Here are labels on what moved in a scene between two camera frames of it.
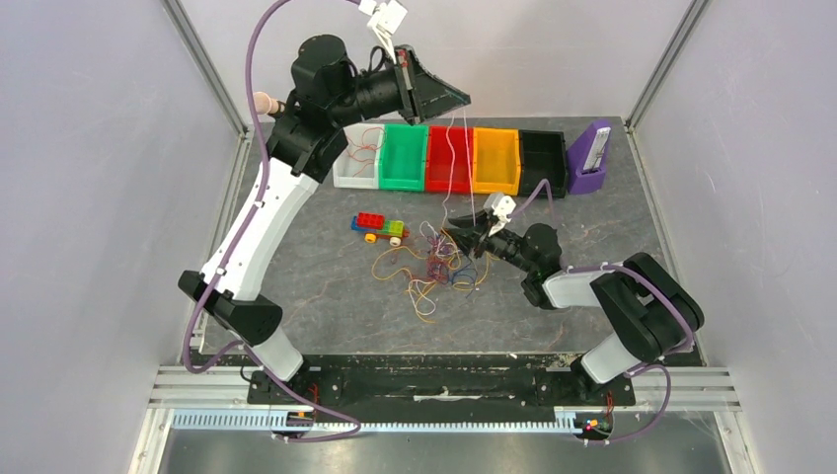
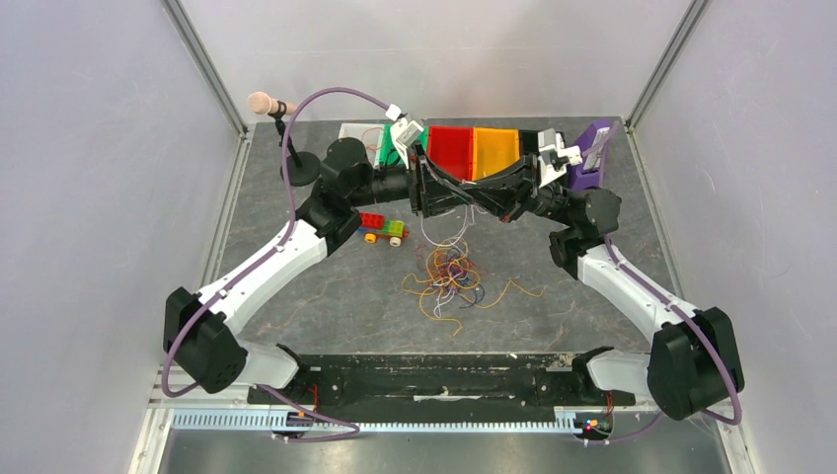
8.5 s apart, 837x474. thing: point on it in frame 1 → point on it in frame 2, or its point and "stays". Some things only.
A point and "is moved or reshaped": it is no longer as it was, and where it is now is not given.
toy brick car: x=376 y=226 stays
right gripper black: x=489 y=237 → x=528 y=187
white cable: x=452 y=169 is moved or reshaped
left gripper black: x=421 y=94 → x=438 y=192
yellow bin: x=495 y=160 stays
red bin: x=440 y=157 stays
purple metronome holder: x=585 y=158 stays
